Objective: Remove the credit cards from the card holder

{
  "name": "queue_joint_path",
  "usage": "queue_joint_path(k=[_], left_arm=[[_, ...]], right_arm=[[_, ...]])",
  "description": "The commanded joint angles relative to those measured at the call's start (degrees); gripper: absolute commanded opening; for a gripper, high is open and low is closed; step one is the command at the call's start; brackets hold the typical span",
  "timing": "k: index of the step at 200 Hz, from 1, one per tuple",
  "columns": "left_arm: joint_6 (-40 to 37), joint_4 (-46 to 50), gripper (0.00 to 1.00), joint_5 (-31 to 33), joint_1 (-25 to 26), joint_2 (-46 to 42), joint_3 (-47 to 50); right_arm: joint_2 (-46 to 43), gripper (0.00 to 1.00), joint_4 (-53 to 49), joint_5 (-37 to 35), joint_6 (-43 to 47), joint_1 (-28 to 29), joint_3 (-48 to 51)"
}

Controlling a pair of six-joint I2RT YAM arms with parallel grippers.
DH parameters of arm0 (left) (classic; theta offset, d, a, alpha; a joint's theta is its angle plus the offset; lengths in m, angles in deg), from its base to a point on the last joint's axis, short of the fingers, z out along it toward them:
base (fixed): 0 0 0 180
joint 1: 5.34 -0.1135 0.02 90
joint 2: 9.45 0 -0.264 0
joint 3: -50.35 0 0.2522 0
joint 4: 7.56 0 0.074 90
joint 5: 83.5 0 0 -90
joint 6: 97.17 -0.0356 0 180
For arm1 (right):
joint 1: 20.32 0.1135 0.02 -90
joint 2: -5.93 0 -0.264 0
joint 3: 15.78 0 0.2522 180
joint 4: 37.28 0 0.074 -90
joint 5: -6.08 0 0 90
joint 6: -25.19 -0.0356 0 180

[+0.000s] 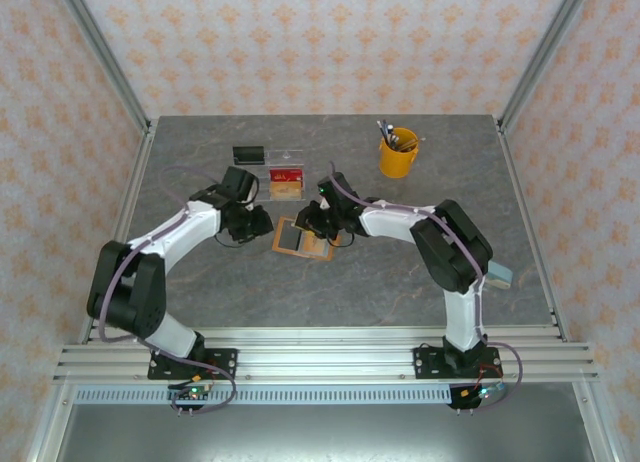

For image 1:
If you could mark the orange leather card holder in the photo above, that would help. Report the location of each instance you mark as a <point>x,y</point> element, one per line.
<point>290,239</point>

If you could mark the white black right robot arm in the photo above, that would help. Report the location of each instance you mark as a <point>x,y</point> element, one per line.
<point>462,317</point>

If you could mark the brown pencil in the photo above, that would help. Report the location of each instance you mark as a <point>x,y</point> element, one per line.
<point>407,144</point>

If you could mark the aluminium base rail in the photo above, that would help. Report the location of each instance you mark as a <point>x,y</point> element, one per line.
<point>325,364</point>

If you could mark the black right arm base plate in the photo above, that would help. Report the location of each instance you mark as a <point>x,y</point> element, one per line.
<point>425,364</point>

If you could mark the yellow pen cup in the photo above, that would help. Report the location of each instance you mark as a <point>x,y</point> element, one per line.
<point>397,162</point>

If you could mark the plain black card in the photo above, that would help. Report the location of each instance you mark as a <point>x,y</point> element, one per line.
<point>248,154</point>

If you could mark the gold VIP card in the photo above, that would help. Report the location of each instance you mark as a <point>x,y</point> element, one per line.
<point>315,247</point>
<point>289,191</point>

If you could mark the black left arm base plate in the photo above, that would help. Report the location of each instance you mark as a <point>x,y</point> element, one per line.
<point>225,362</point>

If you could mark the grey metal sheet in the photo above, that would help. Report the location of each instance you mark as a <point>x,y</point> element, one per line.
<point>325,432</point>

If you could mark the white pen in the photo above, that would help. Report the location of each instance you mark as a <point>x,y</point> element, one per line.
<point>391,133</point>

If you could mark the dark blue pen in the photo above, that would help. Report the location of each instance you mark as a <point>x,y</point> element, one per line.
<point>382,129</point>

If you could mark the red VIP card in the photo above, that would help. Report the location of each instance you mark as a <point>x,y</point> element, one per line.
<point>287,175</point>

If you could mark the aluminium frame post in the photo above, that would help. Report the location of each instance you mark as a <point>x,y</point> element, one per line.
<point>543,52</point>
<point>101,52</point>

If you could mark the light blue small box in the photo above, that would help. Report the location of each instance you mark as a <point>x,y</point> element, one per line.
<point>502,277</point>

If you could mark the aluminium table side rail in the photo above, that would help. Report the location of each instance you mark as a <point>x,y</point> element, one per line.
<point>136,182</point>
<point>516,182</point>

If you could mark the clear acrylic organizer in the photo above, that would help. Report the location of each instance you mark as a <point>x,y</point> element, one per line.
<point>250,174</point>

